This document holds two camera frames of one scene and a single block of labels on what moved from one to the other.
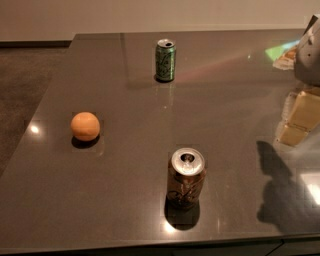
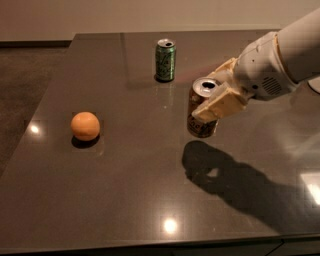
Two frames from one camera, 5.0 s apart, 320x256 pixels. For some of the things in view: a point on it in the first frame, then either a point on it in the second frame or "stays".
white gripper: x=309 y=61 to x=261 y=70
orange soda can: x=186 y=179 to x=201 y=88
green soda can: x=165 y=59 stays
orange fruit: x=85 y=126 stays
